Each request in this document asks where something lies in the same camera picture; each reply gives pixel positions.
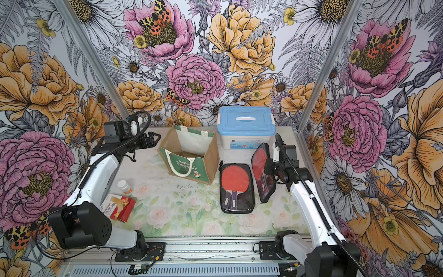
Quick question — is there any blue lid storage box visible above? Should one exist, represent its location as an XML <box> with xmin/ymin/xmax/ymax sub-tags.
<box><xmin>217</xmin><ymin>106</ymin><xmax>276</xmax><ymax>150</ymax></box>

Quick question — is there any red gift box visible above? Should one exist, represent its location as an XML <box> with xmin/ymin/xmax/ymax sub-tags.
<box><xmin>100</xmin><ymin>194</ymin><xmax>136</xmax><ymax>223</ymax></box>

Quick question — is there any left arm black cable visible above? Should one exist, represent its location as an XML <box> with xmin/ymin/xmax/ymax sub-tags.
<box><xmin>34</xmin><ymin>110</ymin><xmax>152</xmax><ymax>260</ymax></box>

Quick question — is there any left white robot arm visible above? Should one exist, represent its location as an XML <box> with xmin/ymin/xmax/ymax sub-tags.
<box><xmin>48</xmin><ymin>115</ymin><xmax>161</xmax><ymax>260</ymax></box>

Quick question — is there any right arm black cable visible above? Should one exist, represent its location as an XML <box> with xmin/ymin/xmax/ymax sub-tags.
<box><xmin>275</xmin><ymin>133</ymin><xmax>369</xmax><ymax>277</ymax></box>

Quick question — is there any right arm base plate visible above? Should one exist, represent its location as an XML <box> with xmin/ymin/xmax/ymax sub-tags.
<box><xmin>258</xmin><ymin>241</ymin><xmax>288</xmax><ymax>260</ymax></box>

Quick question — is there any small white pill bottle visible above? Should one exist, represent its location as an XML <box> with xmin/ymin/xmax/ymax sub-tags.
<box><xmin>117</xmin><ymin>180</ymin><xmax>133</xmax><ymax>195</ymax></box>

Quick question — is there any aluminium front rail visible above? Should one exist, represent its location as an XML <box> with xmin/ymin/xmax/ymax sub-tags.
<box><xmin>62</xmin><ymin>237</ymin><xmax>359</xmax><ymax>267</ymax></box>

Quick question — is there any green canvas tote bag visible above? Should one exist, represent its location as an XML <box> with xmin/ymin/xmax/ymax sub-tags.
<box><xmin>158</xmin><ymin>125</ymin><xmax>220</xmax><ymax>185</ymax></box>

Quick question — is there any ping pong paddle case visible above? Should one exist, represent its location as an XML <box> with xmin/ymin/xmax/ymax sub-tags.
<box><xmin>251</xmin><ymin>143</ymin><xmax>276</xmax><ymax>204</ymax></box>
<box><xmin>219</xmin><ymin>162</ymin><xmax>255</xmax><ymax>214</ymax></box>

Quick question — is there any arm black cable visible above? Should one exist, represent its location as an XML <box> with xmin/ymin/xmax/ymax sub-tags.
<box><xmin>275</xmin><ymin>133</ymin><xmax>369</xmax><ymax>277</ymax></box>
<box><xmin>34</xmin><ymin>110</ymin><xmax>152</xmax><ymax>260</ymax></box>

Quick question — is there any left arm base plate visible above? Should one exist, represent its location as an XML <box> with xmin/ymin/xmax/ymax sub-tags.
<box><xmin>115</xmin><ymin>242</ymin><xmax>166</xmax><ymax>262</ymax></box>

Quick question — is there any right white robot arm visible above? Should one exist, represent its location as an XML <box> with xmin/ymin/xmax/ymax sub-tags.
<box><xmin>265</xmin><ymin>134</ymin><xmax>366</xmax><ymax>277</ymax></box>

